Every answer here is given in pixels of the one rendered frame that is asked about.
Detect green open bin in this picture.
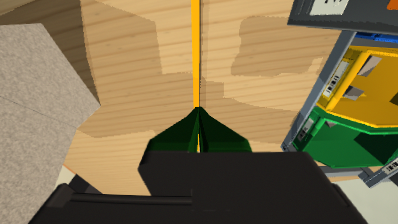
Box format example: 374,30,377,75
293,107,398,169

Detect grey metal shelf rack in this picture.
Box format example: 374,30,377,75
280,31,398,188

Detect yellow bar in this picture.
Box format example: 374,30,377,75
191,0,199,108

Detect blue bin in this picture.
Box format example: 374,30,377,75
355,32,398,43

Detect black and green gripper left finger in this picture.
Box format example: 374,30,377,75
144,107,199,153

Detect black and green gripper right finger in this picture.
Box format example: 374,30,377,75
199,106,253,152

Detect yellow open bin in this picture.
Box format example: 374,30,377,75
316,46,398,127

